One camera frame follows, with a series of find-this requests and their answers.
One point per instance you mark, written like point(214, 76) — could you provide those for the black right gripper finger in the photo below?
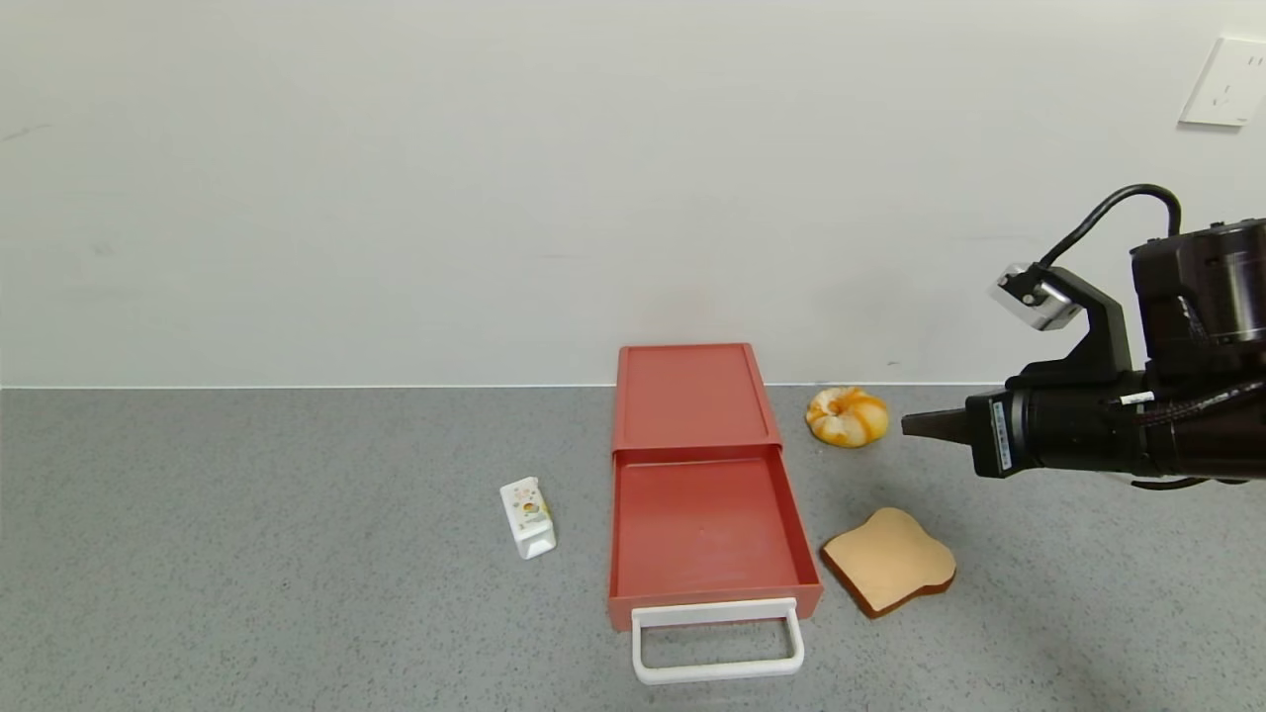
point(940, 425)

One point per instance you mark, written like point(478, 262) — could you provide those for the toast slice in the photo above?
point(890, 559)

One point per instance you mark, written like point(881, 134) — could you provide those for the small white printed carton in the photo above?
point(529, 514)

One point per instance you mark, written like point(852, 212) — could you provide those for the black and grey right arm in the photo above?
point(1207, 297)

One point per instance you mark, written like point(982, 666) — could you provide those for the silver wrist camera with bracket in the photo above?
point(1034, 297)

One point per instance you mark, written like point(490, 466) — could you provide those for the white wall socket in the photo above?
point(1226, 84)

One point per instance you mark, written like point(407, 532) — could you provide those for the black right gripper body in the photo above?
point(994, 435)

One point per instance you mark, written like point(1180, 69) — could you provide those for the orange swirl bun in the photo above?
point(846, 417)

